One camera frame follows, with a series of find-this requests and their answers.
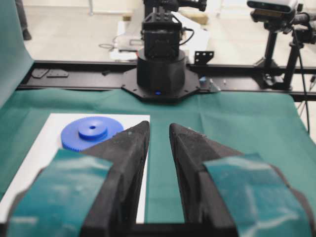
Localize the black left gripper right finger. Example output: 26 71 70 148
169 123 316 237

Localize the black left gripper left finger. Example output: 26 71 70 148
3 121 150 237

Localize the blue gear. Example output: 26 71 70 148
61 116 123 152

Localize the white rectangular board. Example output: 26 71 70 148
0 113 150 224

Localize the green table cloth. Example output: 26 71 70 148
0 0 316 223

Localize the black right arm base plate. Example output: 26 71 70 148
121 69 200 103

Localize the black aluminium frame rail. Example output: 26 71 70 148
17 61 316 102

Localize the black camera stand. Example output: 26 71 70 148
250 8 316 91

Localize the grey depth camera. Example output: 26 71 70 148
246 0 298 13

